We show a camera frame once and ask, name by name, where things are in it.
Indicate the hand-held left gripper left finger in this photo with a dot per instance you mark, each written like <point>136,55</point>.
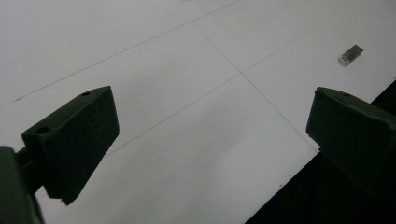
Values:
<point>73,143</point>

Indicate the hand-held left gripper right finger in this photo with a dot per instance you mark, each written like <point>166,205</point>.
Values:
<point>353,140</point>

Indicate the small silver metal flash drive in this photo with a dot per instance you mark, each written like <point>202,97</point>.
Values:
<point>350,55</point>

